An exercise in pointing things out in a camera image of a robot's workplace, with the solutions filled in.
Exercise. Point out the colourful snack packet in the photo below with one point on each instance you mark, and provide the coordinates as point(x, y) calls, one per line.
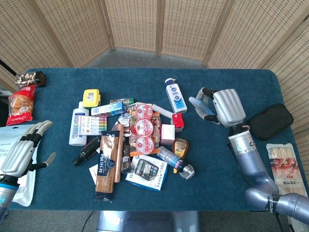
point(131, 110)

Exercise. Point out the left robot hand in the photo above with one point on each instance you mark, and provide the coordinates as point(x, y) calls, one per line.
point(17, 157)

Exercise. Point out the brown printed snack packet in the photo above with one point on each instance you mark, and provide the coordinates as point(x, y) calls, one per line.
point(156, 128)

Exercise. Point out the blue white calculator box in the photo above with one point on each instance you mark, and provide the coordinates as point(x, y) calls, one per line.
point(147, 172)

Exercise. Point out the small brown white sachet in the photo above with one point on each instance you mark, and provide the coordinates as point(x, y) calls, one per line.
point(124, 120)

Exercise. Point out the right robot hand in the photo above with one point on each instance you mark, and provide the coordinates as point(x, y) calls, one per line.
point(229, 106)

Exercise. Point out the red lidded plastic cup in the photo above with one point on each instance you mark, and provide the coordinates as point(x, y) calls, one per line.
point(144, 127)
point(144, 111)
point(144, 144)

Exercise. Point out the blue table cloth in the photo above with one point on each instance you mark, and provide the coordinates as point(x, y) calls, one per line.
point(217, 169)

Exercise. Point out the pink box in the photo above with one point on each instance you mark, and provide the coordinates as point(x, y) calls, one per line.
point(167, 134)

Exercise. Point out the white bottle blue label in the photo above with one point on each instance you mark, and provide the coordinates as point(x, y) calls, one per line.
point(176, 96)

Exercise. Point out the red and white box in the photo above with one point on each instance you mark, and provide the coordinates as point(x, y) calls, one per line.
point(178, 120)

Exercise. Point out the yellow small box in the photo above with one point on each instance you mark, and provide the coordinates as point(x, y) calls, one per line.
point(91, 96)

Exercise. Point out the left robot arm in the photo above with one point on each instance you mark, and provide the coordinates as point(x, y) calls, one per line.
point(6, 195)

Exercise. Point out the blue and white carton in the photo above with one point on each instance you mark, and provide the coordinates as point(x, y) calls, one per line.
point(108, 109)

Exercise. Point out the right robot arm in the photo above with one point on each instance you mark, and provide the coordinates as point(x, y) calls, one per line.
point(256, 164)

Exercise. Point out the small green box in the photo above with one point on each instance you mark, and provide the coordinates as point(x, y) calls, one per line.
point(122, 101)

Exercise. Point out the brown honey bottle yellow cap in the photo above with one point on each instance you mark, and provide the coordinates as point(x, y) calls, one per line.
point(179, 147)

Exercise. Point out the red snack bag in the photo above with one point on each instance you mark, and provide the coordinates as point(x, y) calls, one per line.
point(20, 106)

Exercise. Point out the dark glass oil bottle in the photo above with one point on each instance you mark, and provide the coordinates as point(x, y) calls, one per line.
point(88, 151)

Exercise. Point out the white cylinder tube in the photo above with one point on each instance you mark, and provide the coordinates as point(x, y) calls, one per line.
point(163, 111)

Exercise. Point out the large white bottle blue print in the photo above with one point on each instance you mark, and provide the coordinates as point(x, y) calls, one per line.
point(76, 137)

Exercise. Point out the white paper card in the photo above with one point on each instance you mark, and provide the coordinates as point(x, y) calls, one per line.
point(93, 172)

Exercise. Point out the red white cup pack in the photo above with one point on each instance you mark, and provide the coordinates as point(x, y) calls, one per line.
point(132, 145)

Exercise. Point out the coloured marker pen pack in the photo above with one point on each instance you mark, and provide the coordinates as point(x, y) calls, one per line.
point(91, 125)

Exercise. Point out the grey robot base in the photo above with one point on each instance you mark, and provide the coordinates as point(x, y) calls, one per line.
point(147, 221)

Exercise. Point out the black zip pouch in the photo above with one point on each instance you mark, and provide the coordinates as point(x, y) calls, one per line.
point(269, 124)

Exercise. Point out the spice grinder black cap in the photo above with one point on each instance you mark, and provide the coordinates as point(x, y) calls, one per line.
point(126, 159)

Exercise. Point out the white printed plastic bag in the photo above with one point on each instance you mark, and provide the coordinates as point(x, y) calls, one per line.
point(24, 191)

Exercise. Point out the spaghetti pack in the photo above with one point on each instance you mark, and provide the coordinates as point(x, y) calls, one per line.
point(105, 169)

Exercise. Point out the copper brown roll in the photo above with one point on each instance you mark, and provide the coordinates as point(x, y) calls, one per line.
point(118, 157)

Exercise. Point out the light blue small pack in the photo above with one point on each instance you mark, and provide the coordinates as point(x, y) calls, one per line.
point(202, 106)

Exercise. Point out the woven rattan folding screen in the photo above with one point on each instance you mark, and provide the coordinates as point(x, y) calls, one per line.
point(135, 24)

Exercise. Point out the wooden skewer pack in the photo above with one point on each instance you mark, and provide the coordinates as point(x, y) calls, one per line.
point(286, 164)

